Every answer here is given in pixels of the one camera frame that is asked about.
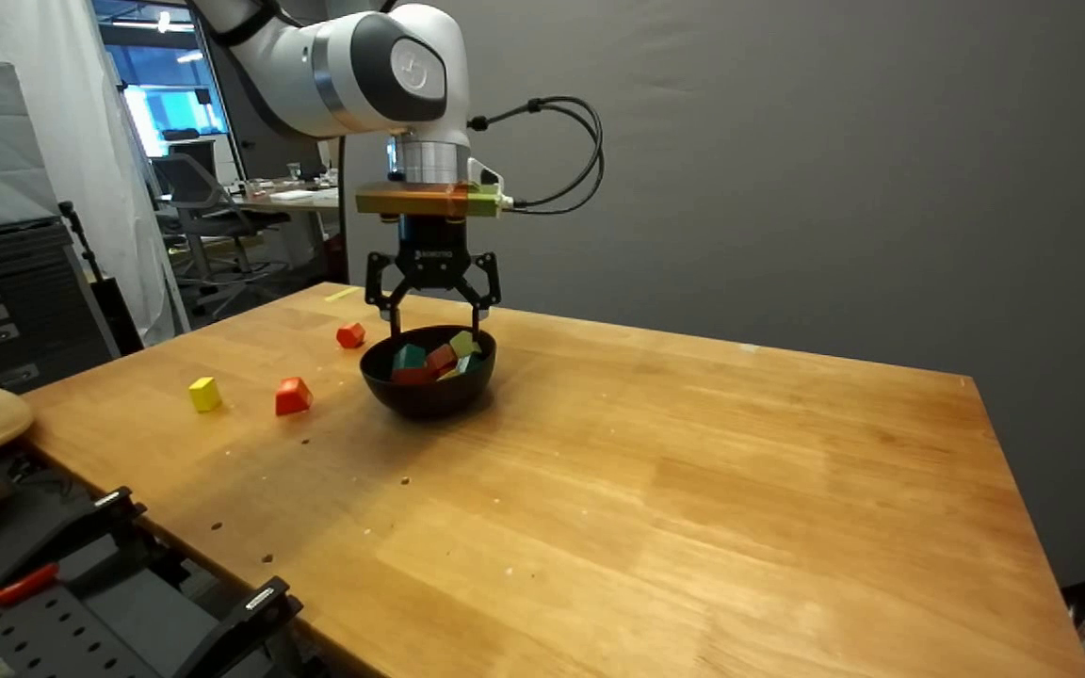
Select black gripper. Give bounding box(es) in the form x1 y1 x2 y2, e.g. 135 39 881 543
362 214 503 340

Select yellow wooden cube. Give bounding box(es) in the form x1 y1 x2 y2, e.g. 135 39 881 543
183 373 226 420

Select black bowl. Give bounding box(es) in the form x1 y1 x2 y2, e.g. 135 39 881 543
357 322 500 425

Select white desk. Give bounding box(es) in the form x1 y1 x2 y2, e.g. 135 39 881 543
228 173 348 220

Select black office chair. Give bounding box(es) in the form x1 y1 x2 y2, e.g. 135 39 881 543
146 148 265 325

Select computer monitor blue screen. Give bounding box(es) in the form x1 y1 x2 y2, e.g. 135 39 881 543
123 73 240 165

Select white fabric curtain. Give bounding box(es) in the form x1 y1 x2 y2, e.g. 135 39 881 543
0 0 197 352

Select grey collapsible backdrop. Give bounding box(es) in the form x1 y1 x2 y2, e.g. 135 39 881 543
340 0 1085 597

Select black equipment case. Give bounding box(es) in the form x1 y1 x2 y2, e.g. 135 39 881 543
0 214 122 396

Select wrist mounted stereo camera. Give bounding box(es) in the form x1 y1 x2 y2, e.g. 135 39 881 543
354 180 516 221

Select black camera cable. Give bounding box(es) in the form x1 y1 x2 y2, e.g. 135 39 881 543
465 96 610 220

